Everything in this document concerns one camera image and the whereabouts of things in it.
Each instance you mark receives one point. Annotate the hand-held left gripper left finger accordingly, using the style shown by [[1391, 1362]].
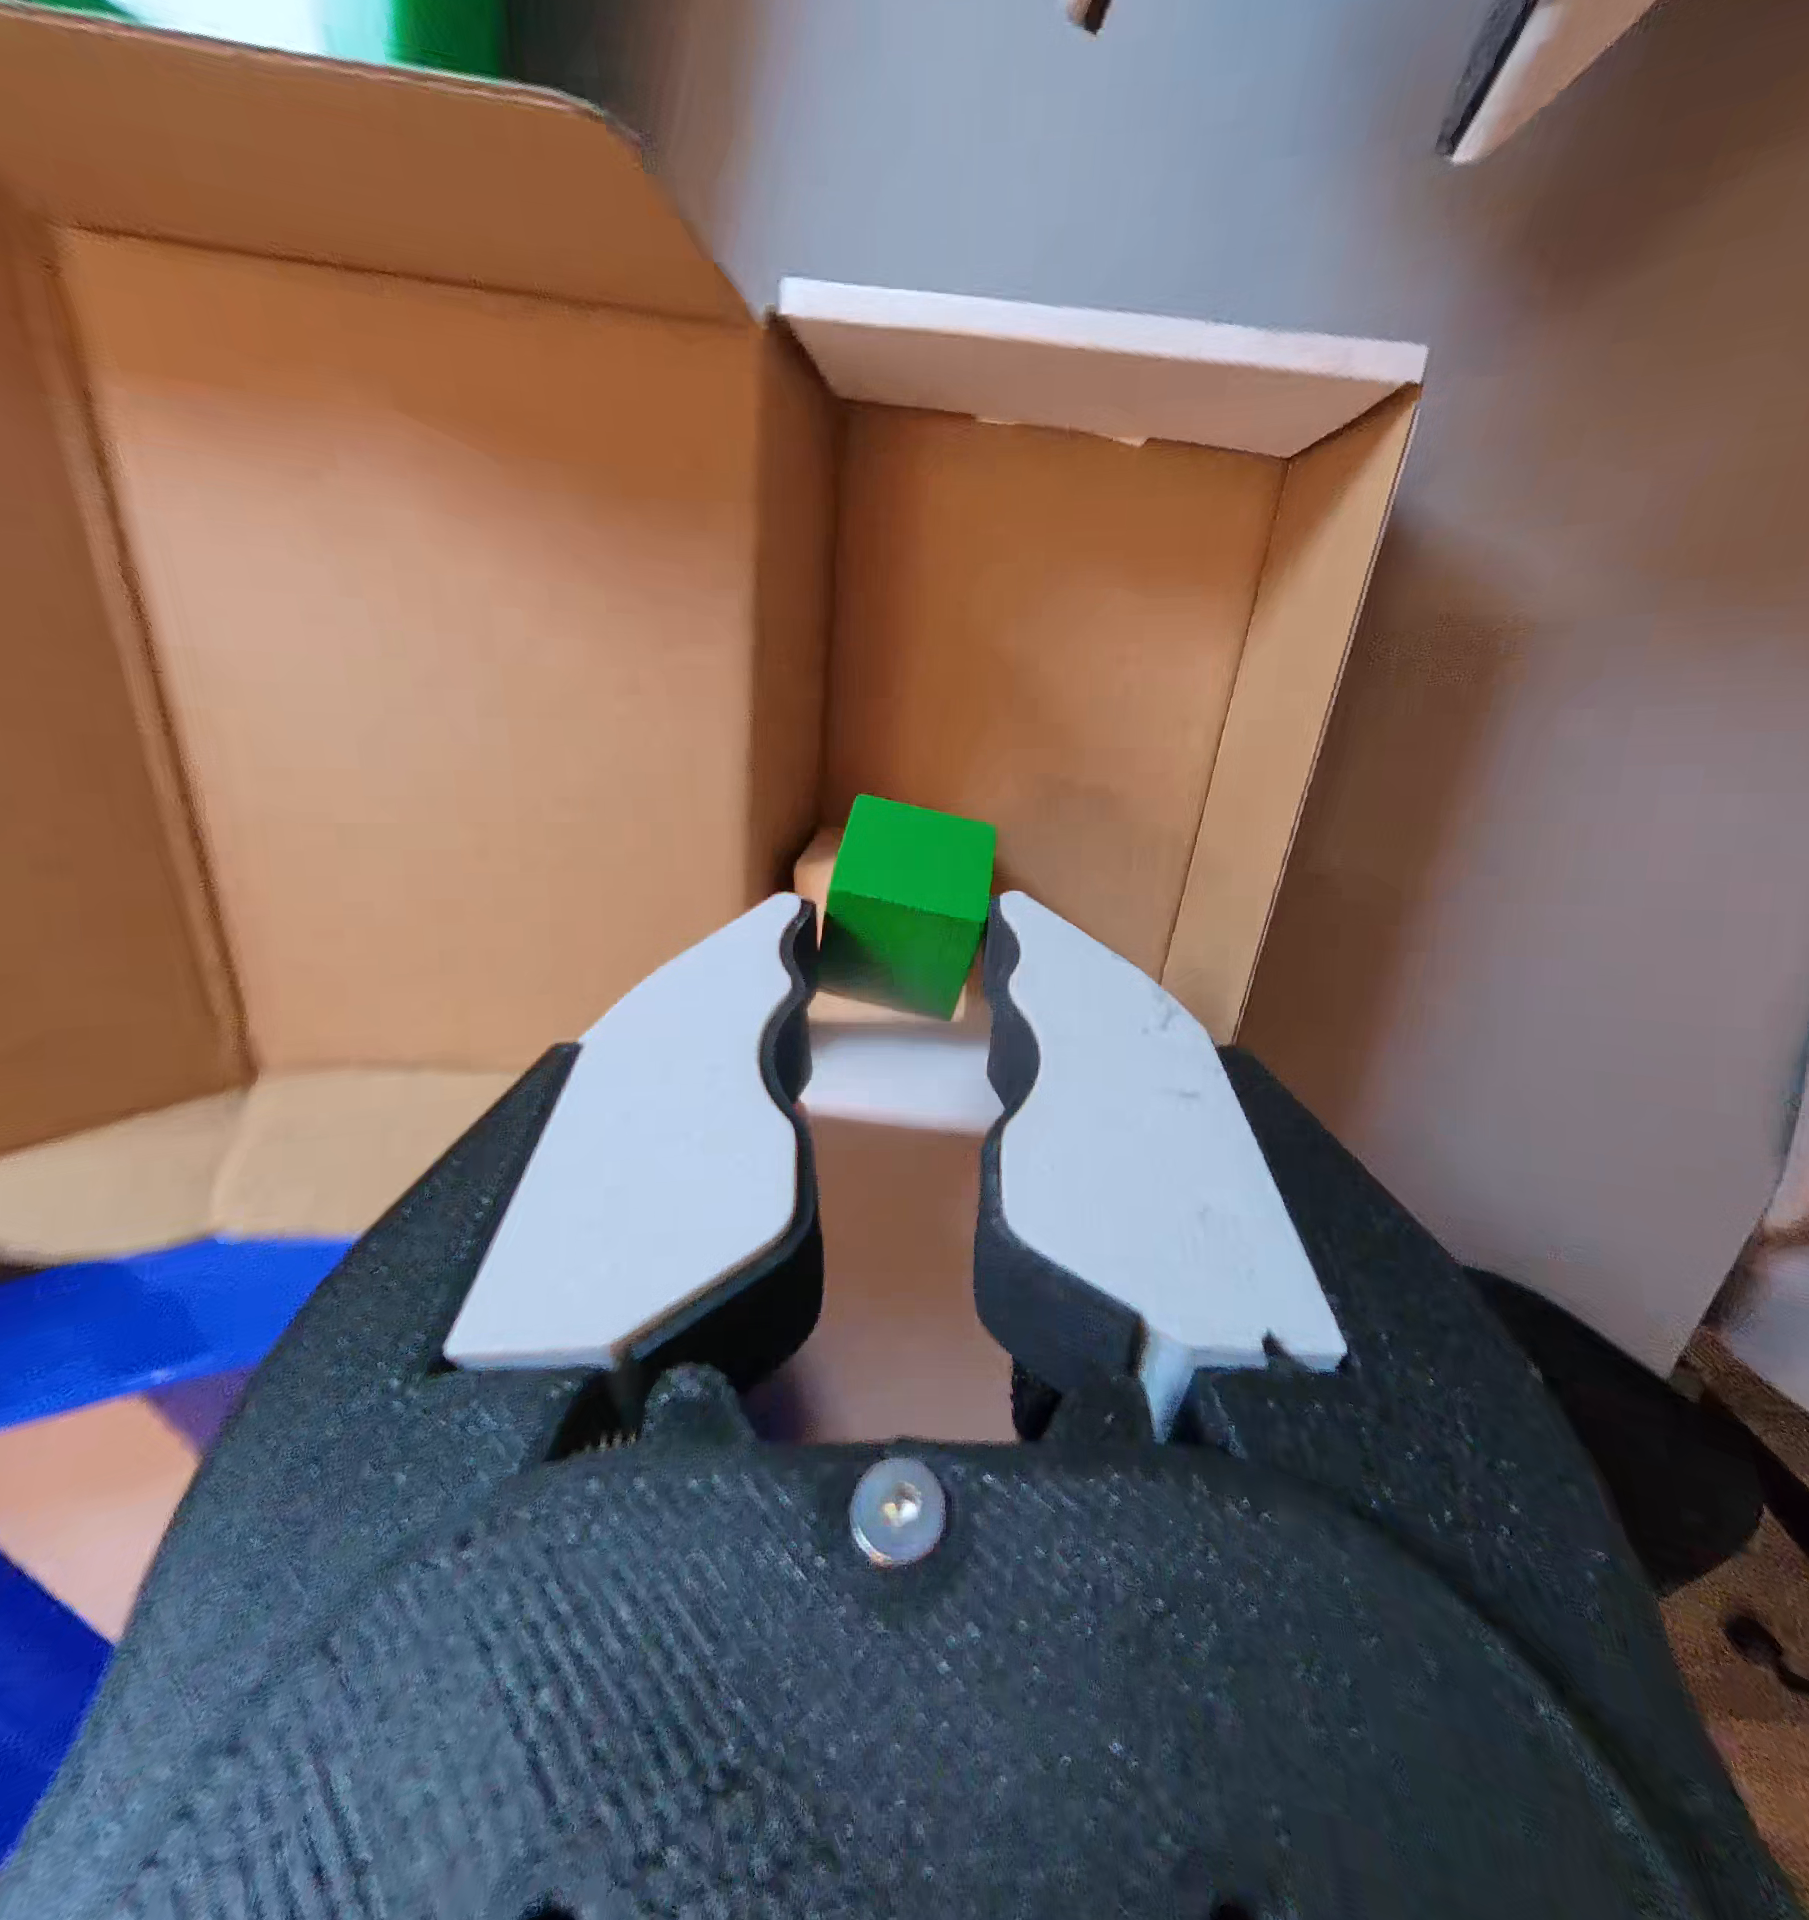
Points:
[[650, 1142]]

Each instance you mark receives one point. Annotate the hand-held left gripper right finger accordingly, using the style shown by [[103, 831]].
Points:
[[1144, 1157]]

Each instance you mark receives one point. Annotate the natural wooden cube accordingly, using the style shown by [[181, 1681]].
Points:
[[814, 872]]

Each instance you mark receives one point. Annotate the green wooden cube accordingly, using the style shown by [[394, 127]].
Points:
[[906, 885]]

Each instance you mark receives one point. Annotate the cardboard mailer box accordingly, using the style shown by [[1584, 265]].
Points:
[[469, 675]]

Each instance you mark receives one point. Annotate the green plastic bin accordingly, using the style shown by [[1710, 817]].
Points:
[[448, 30]]

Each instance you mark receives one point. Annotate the blue plastic bin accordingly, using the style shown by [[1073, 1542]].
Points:
[[34, 1351]]

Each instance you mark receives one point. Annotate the black mesh office chair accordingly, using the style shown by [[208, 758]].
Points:
[[1593, 1426]]

